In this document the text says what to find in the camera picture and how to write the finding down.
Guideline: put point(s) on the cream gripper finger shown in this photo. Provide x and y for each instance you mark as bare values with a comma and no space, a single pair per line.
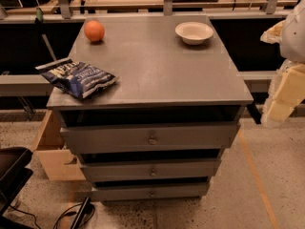
286,92
273,34

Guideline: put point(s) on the white paper bowl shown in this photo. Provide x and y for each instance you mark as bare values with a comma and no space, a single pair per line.
194,33

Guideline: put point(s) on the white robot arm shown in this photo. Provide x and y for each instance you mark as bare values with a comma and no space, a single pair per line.
292,45

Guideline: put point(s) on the blue chip bag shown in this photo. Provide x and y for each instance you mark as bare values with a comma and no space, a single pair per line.
78,79

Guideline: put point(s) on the top grey drawer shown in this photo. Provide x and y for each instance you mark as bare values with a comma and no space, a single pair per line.
141,138

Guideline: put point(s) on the grey drawer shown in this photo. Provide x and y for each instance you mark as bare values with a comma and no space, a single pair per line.
141,138
188,190
150,170

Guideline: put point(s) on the grey drawer cabinet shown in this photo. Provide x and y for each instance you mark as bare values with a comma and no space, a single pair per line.
162,81

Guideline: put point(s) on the bottom grey drawer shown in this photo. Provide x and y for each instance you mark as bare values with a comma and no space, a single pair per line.
188,190

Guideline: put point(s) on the orange fruit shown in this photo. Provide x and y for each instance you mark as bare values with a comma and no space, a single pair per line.
94,31

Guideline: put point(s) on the middle grey drawer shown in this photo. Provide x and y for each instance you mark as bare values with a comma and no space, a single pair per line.
150,170

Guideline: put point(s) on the wooden box on floor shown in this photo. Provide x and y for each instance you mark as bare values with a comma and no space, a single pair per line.
56,159

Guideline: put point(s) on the black bin on floor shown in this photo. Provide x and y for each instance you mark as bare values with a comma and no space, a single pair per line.
13,174

